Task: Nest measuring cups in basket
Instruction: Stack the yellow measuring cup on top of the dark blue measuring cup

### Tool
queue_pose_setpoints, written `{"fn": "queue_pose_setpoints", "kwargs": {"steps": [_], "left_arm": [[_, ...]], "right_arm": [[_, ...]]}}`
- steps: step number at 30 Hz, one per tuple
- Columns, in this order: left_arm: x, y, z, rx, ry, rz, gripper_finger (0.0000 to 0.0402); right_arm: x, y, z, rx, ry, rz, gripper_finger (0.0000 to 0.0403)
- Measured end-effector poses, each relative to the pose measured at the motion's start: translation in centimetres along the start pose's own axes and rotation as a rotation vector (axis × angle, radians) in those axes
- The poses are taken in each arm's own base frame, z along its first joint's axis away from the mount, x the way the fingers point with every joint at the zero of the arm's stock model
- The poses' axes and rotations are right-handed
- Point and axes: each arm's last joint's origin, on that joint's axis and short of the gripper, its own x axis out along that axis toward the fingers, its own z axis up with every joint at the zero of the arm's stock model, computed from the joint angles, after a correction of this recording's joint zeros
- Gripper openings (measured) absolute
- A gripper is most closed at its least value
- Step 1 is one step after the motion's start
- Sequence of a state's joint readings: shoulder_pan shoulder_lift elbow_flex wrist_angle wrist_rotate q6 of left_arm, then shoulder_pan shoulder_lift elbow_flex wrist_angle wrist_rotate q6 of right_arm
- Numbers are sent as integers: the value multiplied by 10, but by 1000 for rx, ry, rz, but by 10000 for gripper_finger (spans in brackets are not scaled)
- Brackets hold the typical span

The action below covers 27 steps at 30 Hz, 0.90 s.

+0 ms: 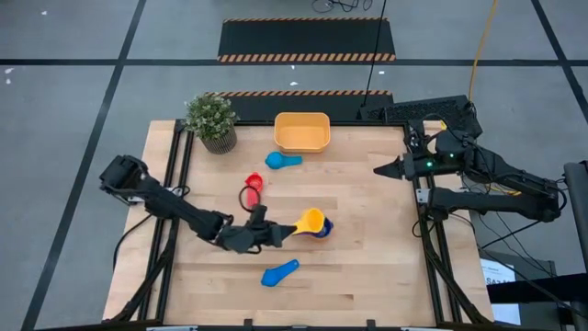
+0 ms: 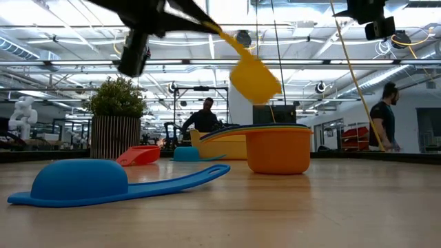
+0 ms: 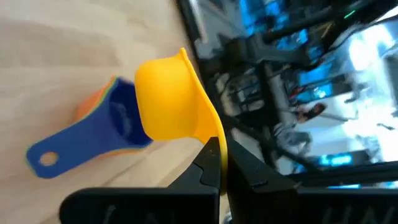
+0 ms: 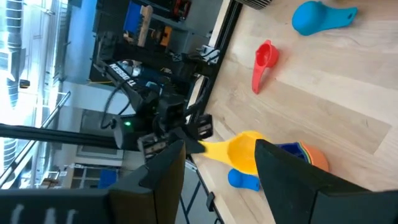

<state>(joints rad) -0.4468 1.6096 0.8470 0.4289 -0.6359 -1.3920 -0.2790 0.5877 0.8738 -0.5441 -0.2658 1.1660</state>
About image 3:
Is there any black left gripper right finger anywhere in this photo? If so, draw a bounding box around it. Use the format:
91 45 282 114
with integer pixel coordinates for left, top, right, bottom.
226 138 398 224

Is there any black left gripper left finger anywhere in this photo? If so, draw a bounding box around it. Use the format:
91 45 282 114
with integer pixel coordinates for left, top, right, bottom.
58 136 222 224

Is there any dark blue measuring cup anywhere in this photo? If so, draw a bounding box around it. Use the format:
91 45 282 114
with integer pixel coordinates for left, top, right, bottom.
25 77 154 180

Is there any yellow measuring cup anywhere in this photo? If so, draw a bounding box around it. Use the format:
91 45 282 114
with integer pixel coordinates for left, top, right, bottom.
134 47 229 194

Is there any orange measuring cup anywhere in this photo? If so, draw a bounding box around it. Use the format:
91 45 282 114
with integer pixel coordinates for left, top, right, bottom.
74 76 150 158

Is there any person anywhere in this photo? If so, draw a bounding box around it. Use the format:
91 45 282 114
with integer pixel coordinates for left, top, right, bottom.
295 102 328 124

